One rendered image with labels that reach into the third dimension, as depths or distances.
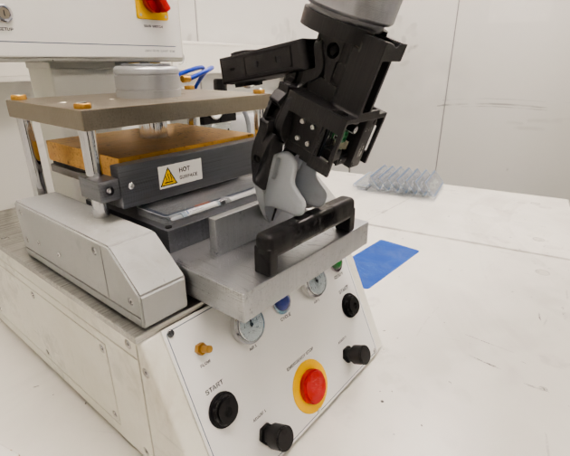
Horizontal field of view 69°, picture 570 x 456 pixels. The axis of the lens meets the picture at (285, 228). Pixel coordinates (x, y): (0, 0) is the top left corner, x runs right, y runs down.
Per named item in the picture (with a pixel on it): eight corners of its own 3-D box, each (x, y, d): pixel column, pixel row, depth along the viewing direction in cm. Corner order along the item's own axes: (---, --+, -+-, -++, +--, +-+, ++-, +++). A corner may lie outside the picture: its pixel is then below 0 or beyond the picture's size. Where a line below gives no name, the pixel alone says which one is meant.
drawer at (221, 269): (79, 244, 54) (67, 186, 51) (209, 203, 69) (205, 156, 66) (244, 332, 36) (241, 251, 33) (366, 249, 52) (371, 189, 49)
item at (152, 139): (52, 171, 54) (35, 94, 51) (186, 146, 70) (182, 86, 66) (125, 195, 44) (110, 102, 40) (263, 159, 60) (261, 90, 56)
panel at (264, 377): (229, 510, 40) (159, 331, 38) (376, 351, 61) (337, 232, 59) (242, 517, 38) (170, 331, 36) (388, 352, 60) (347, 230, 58)
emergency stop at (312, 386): (301, 410, 49) (290, 379, 49) (321, 391, 52) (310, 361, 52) (312, 412, 48) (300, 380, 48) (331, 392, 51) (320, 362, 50)
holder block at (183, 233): (89, 218, 52) (84, 198, 51) (210, 184, 66) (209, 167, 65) (170, 253, 42) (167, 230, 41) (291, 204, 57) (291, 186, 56)
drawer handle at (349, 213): (253, 271, 39) (252, 232, 37) (339, 225, 49) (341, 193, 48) (270, 278, 37) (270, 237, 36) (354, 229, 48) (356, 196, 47)
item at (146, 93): (4, 167, 56) (-24, 63, 51) (187, 137, 78) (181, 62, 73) (97, 204, 42) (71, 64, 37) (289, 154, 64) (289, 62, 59)
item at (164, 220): (167, 237, 43) (165, 217, 42) (137, 225, 46) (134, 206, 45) (280, 195, 56) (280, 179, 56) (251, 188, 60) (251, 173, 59)
